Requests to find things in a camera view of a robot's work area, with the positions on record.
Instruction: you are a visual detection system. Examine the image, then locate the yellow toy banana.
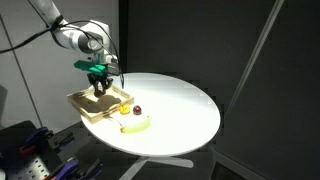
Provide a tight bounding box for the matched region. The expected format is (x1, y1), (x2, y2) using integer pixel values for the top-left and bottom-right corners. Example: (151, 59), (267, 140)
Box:
(120, 115), (152, 135)

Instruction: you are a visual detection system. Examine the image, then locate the wooden slatted tray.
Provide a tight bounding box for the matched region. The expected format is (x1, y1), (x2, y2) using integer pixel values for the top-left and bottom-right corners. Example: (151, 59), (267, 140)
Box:
(65, 82), (135, 125)

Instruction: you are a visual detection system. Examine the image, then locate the blue clamp orange handle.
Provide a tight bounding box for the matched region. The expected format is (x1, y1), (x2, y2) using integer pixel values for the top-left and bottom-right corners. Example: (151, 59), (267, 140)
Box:
(18, 126), (55, 155)

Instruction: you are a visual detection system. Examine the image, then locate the small yellow toy fruit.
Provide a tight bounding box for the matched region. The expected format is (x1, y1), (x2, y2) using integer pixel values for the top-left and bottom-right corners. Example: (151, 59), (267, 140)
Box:
(118, 103), (131, 116)

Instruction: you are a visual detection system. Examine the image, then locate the round white table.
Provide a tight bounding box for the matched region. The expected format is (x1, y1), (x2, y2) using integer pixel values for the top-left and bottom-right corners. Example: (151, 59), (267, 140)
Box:
(79, 72), (222, 158)

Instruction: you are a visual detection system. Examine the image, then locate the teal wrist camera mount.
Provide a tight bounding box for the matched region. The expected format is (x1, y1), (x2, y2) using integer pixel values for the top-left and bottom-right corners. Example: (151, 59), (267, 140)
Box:
(73, 60), (110, 75)

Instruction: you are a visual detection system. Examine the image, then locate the perforated metal plate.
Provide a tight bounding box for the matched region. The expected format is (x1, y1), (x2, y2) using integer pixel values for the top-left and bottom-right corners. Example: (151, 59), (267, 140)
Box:
(13, 158), (52, 180)

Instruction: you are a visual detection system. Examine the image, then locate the purple clamp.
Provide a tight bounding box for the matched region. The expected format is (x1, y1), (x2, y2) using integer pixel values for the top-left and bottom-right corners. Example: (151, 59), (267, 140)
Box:
(46, 158), (81, 180)

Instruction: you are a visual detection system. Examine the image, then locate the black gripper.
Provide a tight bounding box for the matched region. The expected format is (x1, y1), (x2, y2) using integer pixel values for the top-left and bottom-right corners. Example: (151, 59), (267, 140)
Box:
(86, 71), (113, 95)

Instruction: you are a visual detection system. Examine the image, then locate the dark red toy plum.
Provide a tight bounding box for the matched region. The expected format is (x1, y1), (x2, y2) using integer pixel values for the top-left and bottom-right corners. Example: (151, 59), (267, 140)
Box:
(132, 104), (143, 116)

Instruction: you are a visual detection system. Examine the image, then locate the grey diagonal metal bar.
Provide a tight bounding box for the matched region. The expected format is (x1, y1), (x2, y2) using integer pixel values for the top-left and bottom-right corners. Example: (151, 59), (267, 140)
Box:
(224, 0), (286, 116)

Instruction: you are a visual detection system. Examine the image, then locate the white table base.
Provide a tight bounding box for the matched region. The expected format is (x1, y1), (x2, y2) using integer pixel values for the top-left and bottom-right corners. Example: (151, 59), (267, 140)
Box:
(118, 155), (195, 180)

